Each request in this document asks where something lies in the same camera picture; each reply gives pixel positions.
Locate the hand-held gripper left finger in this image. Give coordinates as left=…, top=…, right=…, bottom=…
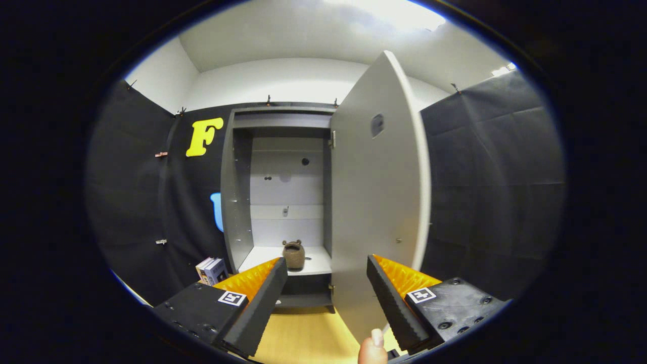
left=152, top=257, right=289, bottom=358

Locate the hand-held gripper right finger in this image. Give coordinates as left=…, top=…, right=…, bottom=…
left=366, top=254, right=509, bottom=354

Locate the beige shoe cabinet door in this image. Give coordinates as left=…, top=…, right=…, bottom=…
left=329, top=50, right=432, bottom=345

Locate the grey shoe cabinet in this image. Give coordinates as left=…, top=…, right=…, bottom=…
left=220, top=103, right=338, bottom=315

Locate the blue book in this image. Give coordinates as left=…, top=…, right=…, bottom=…
left=205, top=258, right=229, bottom=286

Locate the black backdrop cloth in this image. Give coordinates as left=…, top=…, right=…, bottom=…
left=85, top=70, right=565, bottom=306

